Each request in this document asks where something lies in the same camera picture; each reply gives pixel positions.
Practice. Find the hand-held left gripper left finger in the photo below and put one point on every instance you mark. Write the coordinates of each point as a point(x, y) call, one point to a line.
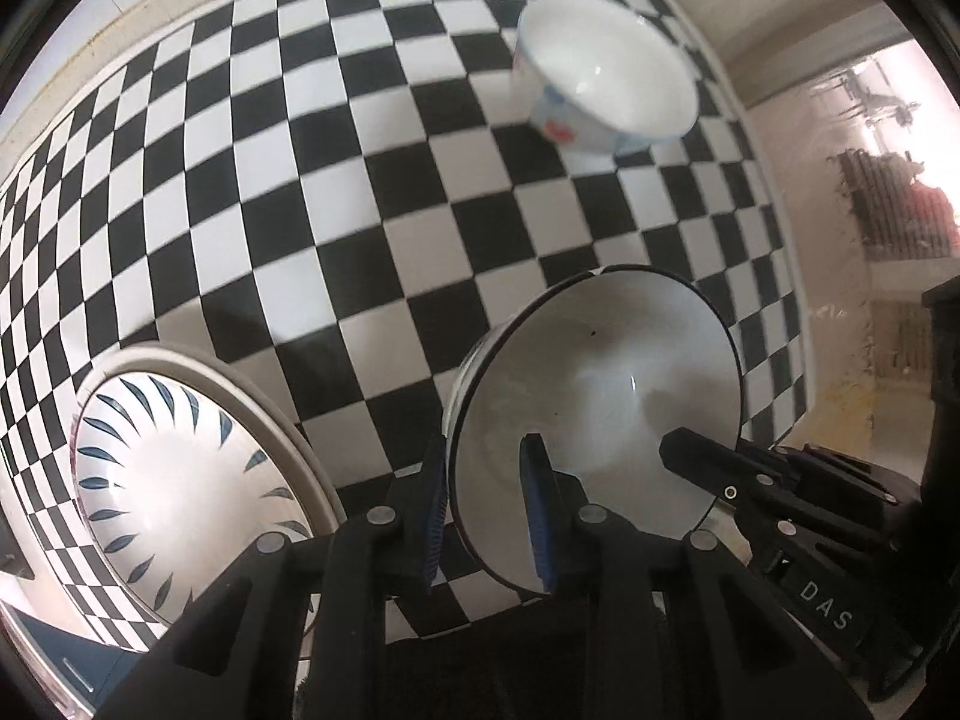
point(433, 517)

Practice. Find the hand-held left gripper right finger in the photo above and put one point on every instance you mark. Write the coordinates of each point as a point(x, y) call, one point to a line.
point(537, 517)

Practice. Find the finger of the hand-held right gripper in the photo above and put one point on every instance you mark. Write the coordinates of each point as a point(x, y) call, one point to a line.
point(780, 529)
point(712, 469)

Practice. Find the white bowl with dark rim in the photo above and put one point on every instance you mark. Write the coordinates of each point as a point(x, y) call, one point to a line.
point(600, 390)

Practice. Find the large white floral plate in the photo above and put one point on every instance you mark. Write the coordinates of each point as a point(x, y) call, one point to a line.
point(300, 441)

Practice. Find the white plate with blue stripes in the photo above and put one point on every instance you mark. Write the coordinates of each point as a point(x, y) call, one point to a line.
point(172, 480)

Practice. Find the white bowl with floral print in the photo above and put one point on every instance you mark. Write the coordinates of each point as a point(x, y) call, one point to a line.
point(607, 67)

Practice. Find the frosted glass sliding door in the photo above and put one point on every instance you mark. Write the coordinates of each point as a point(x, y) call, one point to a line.
point(832, 300)

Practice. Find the black and white checkered cloth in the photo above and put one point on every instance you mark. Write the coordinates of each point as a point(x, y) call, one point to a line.
point(337, 240)

